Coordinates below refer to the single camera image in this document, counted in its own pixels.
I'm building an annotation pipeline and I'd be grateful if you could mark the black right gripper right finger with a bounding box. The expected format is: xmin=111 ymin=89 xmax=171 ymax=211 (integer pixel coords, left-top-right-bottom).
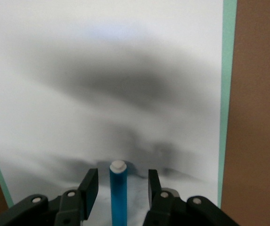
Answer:
xmin=143 ymin=169 xmax=241 ymax=226

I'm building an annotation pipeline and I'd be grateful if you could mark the teal clipboard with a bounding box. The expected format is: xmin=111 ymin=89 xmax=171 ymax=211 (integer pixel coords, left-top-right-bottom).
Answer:
xmin=0 ymin=0 xmax=238 ymax=209

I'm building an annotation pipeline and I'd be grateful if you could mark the blue marker with white cap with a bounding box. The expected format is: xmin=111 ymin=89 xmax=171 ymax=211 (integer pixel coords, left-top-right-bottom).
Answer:
xmin=108 ymin=160 xmax=128 ymax=226

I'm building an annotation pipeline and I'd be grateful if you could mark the white paper sheet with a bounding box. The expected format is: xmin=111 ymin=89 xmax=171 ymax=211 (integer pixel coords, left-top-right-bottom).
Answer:
xmin=0 ymin=0 xmax=225 ymax=226

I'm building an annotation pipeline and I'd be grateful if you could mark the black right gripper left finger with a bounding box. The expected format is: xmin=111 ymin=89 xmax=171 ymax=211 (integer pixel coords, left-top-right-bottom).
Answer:
xmin=0 ymin=168 xmax=99 ymax=226

